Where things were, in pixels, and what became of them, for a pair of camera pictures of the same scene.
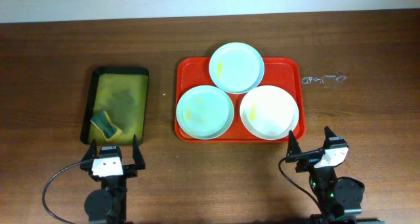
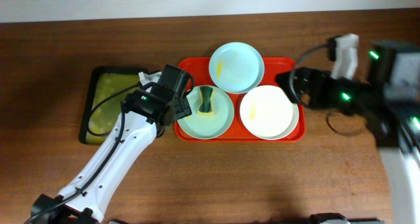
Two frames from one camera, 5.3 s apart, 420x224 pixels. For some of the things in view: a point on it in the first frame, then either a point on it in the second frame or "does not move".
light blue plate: (204, 112) does not move
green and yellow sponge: (102, 121) -> (205, 106)
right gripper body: (306, 160) -> (320, 89)
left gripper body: (130, 169) -> (183, 105)
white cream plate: (268, 112) does not move
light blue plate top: (236, 67) does not move
